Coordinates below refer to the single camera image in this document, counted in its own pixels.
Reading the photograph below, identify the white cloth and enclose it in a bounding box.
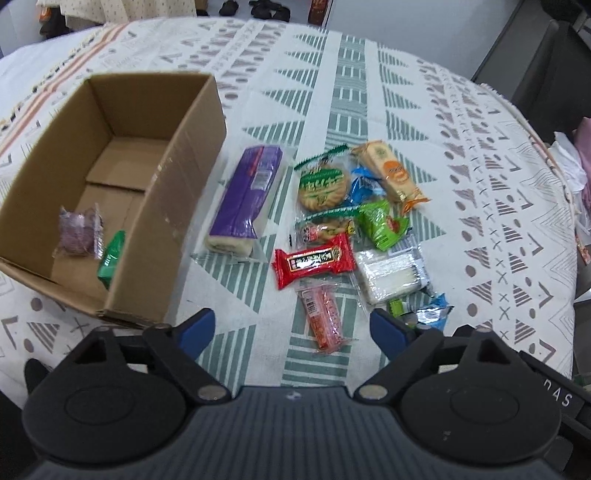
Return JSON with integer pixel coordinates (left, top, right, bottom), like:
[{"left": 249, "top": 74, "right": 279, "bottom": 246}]
[{"left": 551, "top": 131, "right": 587, "bottom": 195}]

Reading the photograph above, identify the clear white snack packet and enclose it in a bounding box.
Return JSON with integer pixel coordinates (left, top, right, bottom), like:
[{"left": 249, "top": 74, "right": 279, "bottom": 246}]
[{"left": 353, "top": 233, "right": 432, "bottom": 305}]

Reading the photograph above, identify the pair of black shoes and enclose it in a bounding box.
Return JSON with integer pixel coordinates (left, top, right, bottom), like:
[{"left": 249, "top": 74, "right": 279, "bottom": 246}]
[{"left": 249, "top": 0, "right": 291, "bottom": 21}]

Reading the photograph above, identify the black chair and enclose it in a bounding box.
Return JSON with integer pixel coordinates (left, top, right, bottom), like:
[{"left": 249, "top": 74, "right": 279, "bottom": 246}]
[{"left": 471, "top": 18, "right": 591, "bottom": 144}]

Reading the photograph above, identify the pink long snack packet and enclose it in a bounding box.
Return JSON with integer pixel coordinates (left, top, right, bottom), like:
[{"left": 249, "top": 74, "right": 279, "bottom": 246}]
[{"left": 295, "top": 282, "right": 354, "bottom": 355}]

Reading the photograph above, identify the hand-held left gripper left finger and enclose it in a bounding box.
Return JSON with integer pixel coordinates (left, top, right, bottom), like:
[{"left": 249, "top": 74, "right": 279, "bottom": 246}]
[{"left": 69, "top": 308, "right": 232, "bottom": 402}]

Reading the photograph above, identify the green pillow snack packet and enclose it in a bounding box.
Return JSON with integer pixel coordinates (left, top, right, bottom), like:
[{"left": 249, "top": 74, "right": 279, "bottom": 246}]
[{"left": 358, "top": 199, "right": 411, "bottom": 252}]

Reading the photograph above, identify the green round cookie packet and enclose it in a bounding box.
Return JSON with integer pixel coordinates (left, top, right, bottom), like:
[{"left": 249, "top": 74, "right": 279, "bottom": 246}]
[{"left": 293, "top": 144, "right": 354, "bottom": 215}]

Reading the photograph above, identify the pink cloth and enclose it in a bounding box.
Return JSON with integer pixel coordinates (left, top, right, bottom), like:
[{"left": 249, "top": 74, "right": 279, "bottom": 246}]
[{"left": 573, "top": 115, "right": 591, "bottom": 213}]

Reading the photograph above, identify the brown cardboard box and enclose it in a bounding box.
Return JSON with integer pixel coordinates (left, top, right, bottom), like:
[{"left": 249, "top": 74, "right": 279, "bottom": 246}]
[{"left": 0, "top": 71, "right": 228, "bottom": 329}]

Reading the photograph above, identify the red snack packet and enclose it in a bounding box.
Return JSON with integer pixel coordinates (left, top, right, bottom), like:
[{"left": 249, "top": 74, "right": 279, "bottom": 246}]
[{"left": 271, "top": 232, "right": 357, "bottom": 291}]

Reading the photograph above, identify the purple cake roll pack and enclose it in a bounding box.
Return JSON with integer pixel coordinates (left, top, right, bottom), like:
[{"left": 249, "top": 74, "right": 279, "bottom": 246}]
[{"left": 194, "top": 144, "right": 287, "bottom": 264}]

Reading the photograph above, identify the orange rice cracker packet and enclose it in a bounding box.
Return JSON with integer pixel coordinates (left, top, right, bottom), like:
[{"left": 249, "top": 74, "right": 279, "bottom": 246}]
[{"left": 352, "top": 141, "right": 431, "bottom": 215}]

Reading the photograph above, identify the blue silver snack packet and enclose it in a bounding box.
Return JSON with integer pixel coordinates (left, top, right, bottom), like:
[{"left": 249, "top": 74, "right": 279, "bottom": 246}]
[{"left": 402, "top": 293, "right": 451, "bottom": 330}]

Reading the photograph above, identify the patterned white green blanket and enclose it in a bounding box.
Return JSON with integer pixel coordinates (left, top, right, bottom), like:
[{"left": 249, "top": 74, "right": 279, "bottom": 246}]
[{"left": 0, "top": 16, "right": 580, "bottom": 411}]

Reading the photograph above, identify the table with dotted cloth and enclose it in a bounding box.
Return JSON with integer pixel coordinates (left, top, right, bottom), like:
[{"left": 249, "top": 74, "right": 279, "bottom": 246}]
[{"left": 34, "top": 0, "right": 199, "bottom": 28}]

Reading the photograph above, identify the small green cookie packet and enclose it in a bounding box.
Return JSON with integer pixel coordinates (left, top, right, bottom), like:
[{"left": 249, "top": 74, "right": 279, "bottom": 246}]
[{"left": 291, "top": 205, "right": 365, "bottom": 247}]

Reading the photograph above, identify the green flat snack packet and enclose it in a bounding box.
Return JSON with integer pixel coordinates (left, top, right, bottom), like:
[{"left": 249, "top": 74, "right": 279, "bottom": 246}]
[{"left": 96, "top": 230, "right": 127, "bottom": 291}]

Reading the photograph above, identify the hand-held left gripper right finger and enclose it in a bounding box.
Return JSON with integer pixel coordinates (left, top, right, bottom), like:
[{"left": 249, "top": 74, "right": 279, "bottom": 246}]
[{"left": 353, "top": 308, "right": 522, "bottom": 402}]

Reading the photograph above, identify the purple round snack packet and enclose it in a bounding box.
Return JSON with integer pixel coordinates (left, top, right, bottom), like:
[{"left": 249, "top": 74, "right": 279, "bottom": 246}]
[{"left": 53, "top": 205, "right": 105, "bottom": 259}]

